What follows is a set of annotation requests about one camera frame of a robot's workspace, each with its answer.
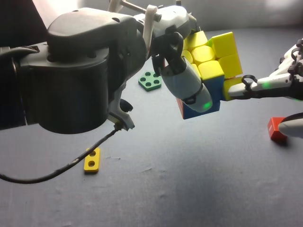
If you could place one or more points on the Rubik's cube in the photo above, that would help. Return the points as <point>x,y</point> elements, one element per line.
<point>213,54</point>

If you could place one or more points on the green pentagon block with holes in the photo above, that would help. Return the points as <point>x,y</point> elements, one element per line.
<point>149,81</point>

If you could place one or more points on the grey table cloth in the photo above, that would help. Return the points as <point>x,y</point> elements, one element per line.
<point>189,177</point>

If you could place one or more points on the red cube block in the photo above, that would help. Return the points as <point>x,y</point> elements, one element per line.
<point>273,130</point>

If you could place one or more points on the yellow two-hole block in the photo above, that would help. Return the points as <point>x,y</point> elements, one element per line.
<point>92,160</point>

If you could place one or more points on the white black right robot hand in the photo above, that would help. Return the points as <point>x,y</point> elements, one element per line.
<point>279,80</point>

